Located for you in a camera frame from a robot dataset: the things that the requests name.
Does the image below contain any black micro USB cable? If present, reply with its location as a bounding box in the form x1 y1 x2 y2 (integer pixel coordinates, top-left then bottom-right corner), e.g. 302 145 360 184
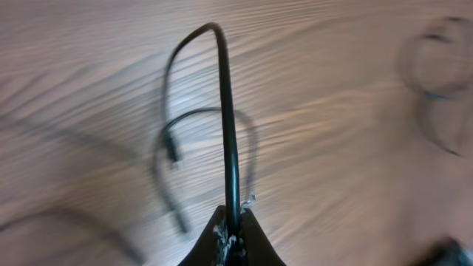
151 106 259 237

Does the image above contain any black cable with white plug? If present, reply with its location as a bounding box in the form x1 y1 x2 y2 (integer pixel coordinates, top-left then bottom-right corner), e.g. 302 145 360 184
162 21 242 237

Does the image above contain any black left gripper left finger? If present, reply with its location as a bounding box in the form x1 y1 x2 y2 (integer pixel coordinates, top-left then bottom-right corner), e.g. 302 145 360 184
178 205 231 266

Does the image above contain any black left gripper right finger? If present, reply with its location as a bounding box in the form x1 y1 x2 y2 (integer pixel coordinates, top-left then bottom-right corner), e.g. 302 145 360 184
241 208 286 266

